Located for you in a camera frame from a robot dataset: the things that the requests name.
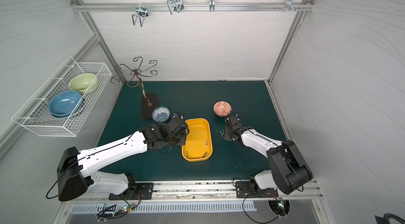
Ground metal hook bracket right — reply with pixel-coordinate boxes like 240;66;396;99
274;0;302;12

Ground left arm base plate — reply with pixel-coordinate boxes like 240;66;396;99
108;183;154;200

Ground left base wires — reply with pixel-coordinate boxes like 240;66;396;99
96;189;142;221

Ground aluminium front rail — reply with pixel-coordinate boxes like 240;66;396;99
61;180;324;203

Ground red white patterned bowl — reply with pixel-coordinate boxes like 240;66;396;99
213;101;232;117

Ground small metal hook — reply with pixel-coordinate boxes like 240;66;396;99
209;0;215;12

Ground blue white floral bowl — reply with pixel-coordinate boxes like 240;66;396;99
151;106;170;123

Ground green mat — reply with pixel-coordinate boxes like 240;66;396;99
103;80;286;181

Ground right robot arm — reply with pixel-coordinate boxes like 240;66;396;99
223;114;313;194

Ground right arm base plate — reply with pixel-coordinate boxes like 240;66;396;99
232;180;278;199

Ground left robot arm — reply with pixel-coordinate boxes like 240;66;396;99
56;117;189;202

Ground blue ceramic plate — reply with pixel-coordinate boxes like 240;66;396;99
48;91;84;118

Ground metal mug tree stand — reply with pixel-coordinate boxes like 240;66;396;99
110;56;160;119

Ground yellow plastic storage box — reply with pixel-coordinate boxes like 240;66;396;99
181;118;213;162

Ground double prong metal hook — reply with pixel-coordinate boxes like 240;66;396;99
132;4;149;27

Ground white vented cable duct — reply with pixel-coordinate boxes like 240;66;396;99
70;200;257;214

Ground aluminium cross rail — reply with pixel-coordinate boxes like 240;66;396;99
71;2;315;12

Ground looped metal hook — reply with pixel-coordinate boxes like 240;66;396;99
167;0;184;15

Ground green ceramic bowl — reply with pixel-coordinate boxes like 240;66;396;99
68;73;99;96

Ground white wire basket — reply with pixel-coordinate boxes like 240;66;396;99
12;57;112;137

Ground black cable right base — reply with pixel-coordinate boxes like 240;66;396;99
232;175;285;224

